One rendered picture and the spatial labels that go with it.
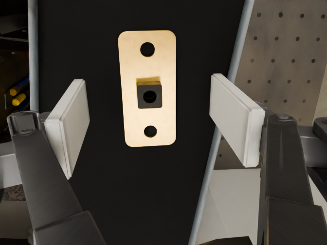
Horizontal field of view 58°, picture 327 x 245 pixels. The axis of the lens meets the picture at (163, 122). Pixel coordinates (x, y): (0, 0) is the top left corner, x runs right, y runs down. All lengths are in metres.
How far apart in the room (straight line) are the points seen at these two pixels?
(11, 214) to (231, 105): 0.30
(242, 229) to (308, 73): 0.40
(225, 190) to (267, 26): 0.39
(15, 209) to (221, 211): 0.43
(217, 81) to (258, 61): 0.55
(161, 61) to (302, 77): 0.62
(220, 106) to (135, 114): 0.07
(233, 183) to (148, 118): 0.57
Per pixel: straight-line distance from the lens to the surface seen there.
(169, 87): 0.21
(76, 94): 0.17
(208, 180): 0.25
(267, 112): 0.16
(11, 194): 0.35
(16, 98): 0.37
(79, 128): 0.17
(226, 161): 0.81
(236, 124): 0.15
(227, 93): 0.17
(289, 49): 0.76
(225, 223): 0.65
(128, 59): 0.20
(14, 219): 0.39
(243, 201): 0.72
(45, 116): 0.16
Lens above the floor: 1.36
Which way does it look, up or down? 66 degrees down
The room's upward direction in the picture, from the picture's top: 165 degrees clockwise
